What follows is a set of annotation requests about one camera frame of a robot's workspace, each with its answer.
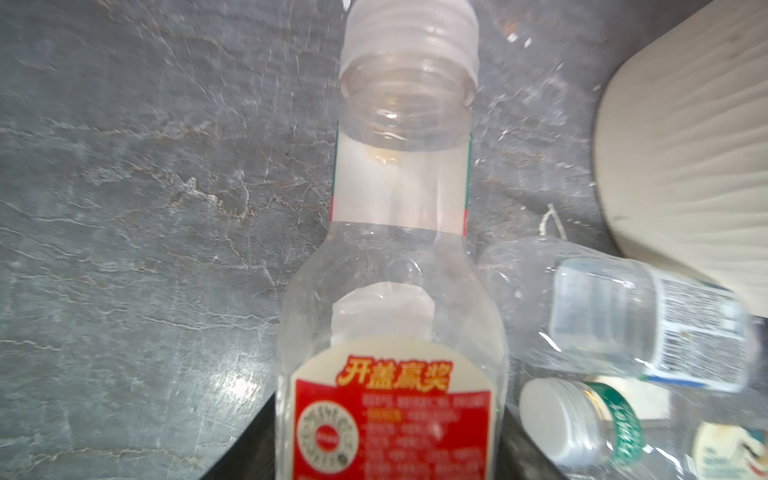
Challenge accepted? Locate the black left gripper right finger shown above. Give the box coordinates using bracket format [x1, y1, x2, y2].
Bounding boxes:
[495, 408, 567, 480]

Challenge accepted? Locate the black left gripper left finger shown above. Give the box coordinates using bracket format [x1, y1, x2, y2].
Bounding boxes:
[201, 395, 276, 480]

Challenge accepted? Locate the clear bottle red label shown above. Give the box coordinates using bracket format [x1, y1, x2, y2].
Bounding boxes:
[275, 1, 508, 479]

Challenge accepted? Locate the cream ribbed waste bin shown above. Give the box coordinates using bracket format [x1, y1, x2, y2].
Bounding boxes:
[593, 1, 767, 317]

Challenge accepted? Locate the clear bottle white barcode label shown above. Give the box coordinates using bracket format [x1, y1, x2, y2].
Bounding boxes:
[478, 236, 762, 393]

